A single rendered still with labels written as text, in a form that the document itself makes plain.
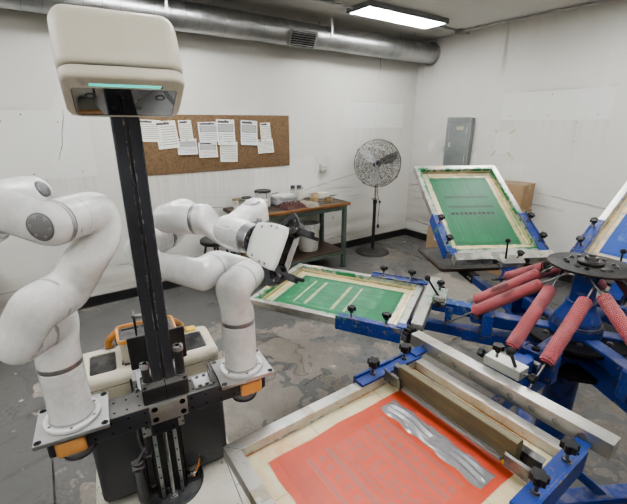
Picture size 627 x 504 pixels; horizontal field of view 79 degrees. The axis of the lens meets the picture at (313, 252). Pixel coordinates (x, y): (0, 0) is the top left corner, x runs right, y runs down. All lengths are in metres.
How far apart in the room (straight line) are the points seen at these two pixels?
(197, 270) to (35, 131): 3.37
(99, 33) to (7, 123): 3.53
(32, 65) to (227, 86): 1.77
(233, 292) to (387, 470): 0.63
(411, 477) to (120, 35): 1.19
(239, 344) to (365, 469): 0.48
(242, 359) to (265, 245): 0.43
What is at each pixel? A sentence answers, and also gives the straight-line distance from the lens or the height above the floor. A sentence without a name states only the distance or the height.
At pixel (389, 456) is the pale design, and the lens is 1.23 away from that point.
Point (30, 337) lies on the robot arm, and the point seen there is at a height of 1.44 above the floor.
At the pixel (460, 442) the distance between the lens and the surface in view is 1.32.
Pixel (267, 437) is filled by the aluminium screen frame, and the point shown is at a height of 0.98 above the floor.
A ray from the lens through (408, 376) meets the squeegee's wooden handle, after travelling 1.36.
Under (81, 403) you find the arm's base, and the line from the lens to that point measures 1.14.
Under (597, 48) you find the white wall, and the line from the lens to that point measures 5.41.
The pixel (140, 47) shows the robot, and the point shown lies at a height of 1.97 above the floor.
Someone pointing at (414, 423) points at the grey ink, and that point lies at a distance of 1.33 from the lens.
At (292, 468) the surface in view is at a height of 0.96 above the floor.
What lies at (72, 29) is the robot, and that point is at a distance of 0.84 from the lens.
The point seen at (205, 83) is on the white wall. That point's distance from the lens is 4.64.
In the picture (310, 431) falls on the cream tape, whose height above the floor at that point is 0.96.
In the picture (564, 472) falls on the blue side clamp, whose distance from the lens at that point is 1.27.
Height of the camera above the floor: 1.84
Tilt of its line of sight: 19 degrees down
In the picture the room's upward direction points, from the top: straight up
